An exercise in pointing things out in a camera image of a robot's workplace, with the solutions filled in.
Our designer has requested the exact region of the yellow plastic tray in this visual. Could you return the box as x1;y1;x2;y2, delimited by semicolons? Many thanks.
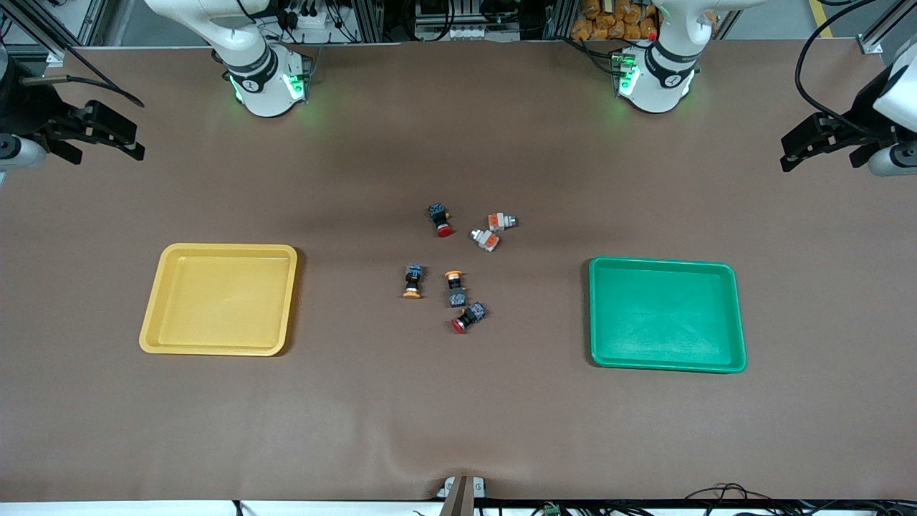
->
139;243;298;357

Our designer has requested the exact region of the white power strip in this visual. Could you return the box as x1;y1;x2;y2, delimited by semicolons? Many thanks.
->
276;0;337;33
416;24;489;42

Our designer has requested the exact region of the green plastic tray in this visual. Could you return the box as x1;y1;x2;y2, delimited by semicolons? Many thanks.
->
588;256;747;374

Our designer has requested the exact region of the bag of orange items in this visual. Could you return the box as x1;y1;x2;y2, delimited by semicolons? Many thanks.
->
571;0;658;42

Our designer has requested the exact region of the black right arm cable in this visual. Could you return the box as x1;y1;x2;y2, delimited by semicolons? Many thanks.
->
21;72;145;108

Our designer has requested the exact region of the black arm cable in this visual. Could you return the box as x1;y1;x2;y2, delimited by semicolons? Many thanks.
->
21;72;145;108
794;0;889;140

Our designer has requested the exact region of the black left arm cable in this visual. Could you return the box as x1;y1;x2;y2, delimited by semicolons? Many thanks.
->
794;0;889;140

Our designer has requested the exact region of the aluminium frame profile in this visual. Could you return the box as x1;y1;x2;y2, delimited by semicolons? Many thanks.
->
856;0;917;55
353;0;385;42
542;0;574;40
0;0;108;59

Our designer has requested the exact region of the black cable bundle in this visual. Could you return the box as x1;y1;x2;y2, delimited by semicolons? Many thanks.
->
681;482;917;516

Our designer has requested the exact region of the metal camera mount clamp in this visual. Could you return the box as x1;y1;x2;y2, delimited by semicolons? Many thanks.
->
437;475;488;516

